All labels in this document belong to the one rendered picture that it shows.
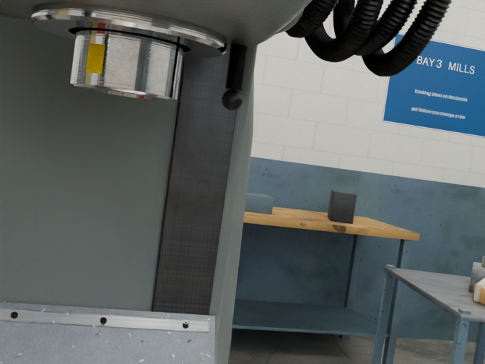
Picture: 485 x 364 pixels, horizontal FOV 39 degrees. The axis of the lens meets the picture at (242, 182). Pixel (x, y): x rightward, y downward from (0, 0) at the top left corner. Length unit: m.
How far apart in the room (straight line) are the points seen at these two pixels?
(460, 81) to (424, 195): 0.89
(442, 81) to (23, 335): 4.79
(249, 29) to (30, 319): 0.47
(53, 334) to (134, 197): 0.15
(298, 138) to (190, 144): 4.13
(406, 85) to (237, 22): 4.90
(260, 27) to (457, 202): 5.15
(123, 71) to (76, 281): 0.43
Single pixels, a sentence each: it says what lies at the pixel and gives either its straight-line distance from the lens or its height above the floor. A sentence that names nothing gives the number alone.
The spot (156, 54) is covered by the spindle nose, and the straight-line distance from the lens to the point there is 0.29.
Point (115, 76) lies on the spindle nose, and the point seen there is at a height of 1.29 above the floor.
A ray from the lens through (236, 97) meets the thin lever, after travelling 0.32.
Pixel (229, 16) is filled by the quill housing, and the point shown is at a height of 1.31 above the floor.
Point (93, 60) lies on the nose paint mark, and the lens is 0.29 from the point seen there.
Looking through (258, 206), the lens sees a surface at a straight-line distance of 4.07.
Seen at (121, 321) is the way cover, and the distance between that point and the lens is 0.70.
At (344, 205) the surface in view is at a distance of 4.24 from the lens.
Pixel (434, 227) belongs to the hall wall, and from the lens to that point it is 5.33.
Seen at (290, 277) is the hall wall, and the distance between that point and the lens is 4.90.
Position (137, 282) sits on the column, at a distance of 0.71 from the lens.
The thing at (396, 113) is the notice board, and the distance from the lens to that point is 5.12.
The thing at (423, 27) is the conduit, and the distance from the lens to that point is 0.60.
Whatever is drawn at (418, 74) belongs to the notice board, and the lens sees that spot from 5.21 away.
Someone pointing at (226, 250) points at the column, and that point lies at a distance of 0.72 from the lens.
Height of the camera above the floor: 1.26
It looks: 3 degrees down
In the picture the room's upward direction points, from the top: 8 degrees clockwise
